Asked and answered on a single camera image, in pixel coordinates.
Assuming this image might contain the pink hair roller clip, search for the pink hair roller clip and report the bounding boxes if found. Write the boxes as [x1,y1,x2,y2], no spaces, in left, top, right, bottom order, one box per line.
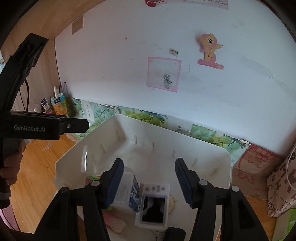
[102,210,126,233]

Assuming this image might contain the black power adapter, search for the black power adapter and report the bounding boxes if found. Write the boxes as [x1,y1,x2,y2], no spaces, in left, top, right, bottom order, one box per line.
[163,226,186,241]

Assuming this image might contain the round beige compact case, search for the round beige compact case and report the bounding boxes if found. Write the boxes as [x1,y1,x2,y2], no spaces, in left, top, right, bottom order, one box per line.
[168,195,176,214]

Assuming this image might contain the clear box with photo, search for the clear box with photo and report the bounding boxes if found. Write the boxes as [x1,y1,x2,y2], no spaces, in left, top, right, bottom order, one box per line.
[111,172,140,213]

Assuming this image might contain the white instant camera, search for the white instant camera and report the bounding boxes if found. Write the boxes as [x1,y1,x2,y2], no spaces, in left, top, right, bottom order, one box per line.
[135,183,170,230]

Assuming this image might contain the colourful rubik's cube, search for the colourful rubik's cube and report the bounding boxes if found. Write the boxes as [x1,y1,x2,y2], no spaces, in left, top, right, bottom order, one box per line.
[85,176,112,212]

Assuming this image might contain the person's left hand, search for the person's left hand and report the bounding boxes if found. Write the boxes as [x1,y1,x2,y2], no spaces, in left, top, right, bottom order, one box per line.
[1,140,26,186]

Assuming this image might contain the orange juice carton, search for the orange juice carton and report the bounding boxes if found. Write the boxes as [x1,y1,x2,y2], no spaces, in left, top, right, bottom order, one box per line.
[51,93,69,116]

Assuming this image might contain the cardboard box with drawing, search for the cardboard box with drawing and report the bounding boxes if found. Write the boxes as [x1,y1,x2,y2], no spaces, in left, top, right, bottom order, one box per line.
[232,144,285,200]

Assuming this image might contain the printed canvas tote bag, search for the printed canvas tote bag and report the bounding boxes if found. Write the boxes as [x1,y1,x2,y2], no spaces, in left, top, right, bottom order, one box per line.
[266,146,295,217]

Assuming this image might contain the white plastic storage bin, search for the white plastic storage bin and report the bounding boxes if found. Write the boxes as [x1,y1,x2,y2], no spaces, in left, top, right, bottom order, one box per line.
[54,114,231,236]

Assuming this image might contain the pink framed wall sticker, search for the pink framed wall sticker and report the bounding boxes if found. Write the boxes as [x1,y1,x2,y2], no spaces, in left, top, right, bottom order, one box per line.
[147,57,182,93]

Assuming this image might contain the pony sticker on wall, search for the pony sticker on wall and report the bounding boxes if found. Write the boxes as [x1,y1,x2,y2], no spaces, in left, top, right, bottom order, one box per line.
[197,34,224,70]

